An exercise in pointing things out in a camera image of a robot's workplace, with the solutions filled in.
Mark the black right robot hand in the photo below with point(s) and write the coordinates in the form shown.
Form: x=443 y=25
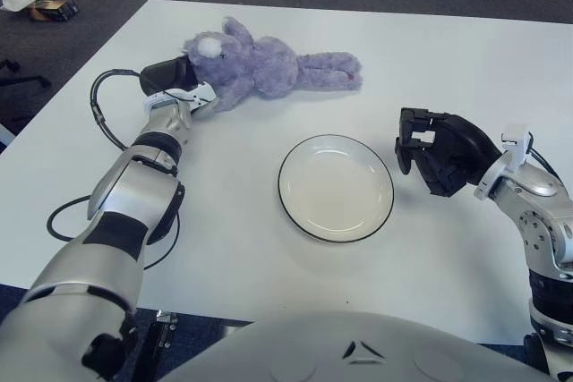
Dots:
x=456 y=149

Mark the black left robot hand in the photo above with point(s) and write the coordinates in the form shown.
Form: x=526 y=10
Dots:
x=168 y=73

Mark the purple plush bear doll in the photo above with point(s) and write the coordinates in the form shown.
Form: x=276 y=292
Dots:
x=264 y=69

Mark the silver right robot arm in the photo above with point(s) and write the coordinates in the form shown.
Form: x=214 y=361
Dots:
x=537 y=221

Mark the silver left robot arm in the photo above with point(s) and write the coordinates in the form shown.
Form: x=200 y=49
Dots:
x=130 y=203

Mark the white plate with black rim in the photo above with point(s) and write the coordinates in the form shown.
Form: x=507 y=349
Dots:
x=336 y=189

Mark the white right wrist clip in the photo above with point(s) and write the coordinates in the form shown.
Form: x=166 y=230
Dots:
x=517 y=145

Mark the dark cardboard box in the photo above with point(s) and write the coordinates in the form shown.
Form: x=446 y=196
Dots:
x=56 y=8

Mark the black office chair base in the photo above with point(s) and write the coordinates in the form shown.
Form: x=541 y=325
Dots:
x=22 y=87

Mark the grey robot torso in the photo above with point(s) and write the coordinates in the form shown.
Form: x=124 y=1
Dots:
x=358 y=350

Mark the metal table bracket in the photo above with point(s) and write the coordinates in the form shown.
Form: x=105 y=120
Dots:
x=161 y=337

